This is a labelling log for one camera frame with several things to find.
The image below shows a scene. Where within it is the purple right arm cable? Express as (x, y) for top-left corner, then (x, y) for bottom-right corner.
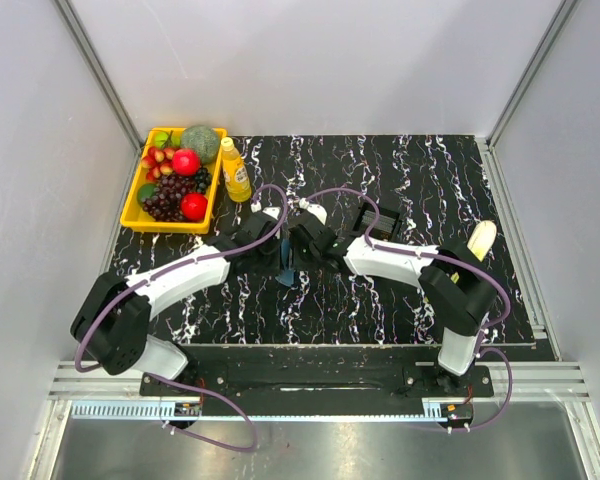
(299, 187), (515, 432)

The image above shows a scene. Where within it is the green melon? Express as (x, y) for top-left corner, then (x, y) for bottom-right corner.
(180, 125), (221, 165)

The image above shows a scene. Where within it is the yellow juice bottle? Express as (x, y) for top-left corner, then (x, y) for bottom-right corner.
(220, 137), (252, 203)

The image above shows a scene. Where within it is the green lime fruit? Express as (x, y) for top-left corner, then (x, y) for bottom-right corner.
(153, 131), (172, 150)

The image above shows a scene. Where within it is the small red fruit cluster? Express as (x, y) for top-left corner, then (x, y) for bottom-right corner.
(140, 146), (176, 183)

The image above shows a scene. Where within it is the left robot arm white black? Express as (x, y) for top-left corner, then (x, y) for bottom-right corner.
(70, 207), (284, 395)

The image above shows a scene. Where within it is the yellow plastic tray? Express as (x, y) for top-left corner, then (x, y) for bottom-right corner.
(120, 126), (228, 234)

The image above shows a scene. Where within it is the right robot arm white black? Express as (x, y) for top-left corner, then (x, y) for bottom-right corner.
(289, 200), (497, 396)

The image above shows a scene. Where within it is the green avocado fruit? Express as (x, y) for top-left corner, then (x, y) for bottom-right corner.
(136, 183), (157, 205)

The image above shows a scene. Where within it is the blue card holder wallet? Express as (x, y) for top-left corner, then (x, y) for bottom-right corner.
(275, 239), (295, 288)

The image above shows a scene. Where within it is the white celery stalk with leaves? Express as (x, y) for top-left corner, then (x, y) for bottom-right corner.
(467, 220), (497, 261)

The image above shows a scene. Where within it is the dark purple grape bunch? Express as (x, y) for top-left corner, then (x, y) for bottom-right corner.
(139, 167), (212, 223)

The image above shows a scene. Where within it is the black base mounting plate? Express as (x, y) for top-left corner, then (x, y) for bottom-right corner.
(139, 343), (495, 401)

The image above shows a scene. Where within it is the red apple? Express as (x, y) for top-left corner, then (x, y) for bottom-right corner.
(180, 193), (208, 222)

